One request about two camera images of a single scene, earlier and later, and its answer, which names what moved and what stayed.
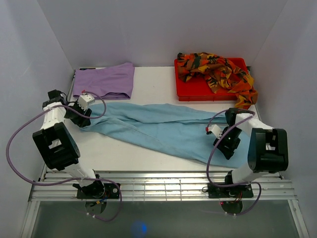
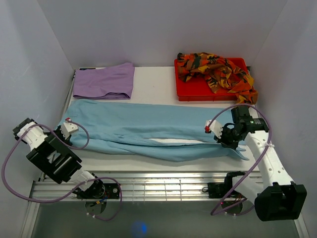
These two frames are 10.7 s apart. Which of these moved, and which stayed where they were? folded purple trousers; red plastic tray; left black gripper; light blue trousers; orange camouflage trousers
Moved: left black gripper; light blue trousers
Stayed: red plastic tray; orange camouflage trousers; folded purple trousers
